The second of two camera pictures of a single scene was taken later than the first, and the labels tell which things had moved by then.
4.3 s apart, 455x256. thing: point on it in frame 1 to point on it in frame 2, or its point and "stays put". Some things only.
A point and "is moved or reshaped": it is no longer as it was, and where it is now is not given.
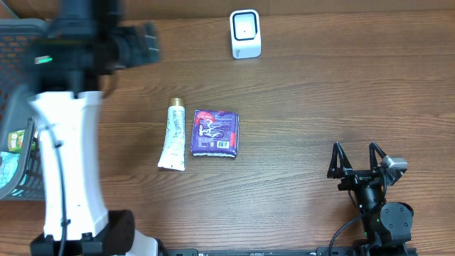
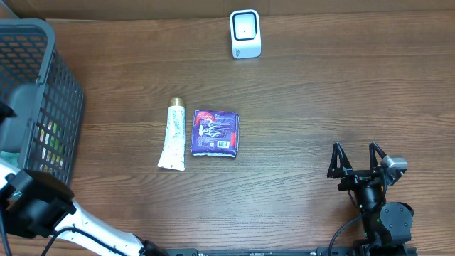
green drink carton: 15,141 is moved or reshaped
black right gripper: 360,178 stays put
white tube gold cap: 173,154 stays put
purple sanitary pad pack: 215,133 stays put
